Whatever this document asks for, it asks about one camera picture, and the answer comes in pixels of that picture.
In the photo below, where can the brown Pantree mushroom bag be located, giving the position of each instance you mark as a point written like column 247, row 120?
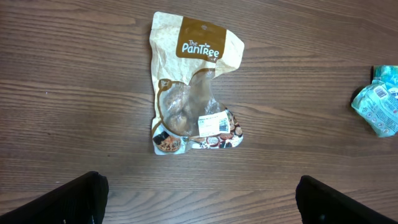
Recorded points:
column 186, row 55

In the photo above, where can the mixed beans printed bag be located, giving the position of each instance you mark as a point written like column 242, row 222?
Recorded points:
column 219, row 130

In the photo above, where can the teal Kleenex tissue pack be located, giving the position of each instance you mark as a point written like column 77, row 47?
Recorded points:
column 386, row 74

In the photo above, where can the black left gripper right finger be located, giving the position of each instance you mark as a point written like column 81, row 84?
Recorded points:
column 318, row 203

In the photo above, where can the teal wet wipes pack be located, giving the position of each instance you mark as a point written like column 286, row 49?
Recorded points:
column 378, row 107

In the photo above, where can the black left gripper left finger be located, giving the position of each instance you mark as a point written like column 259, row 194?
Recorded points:
column 82, row 200

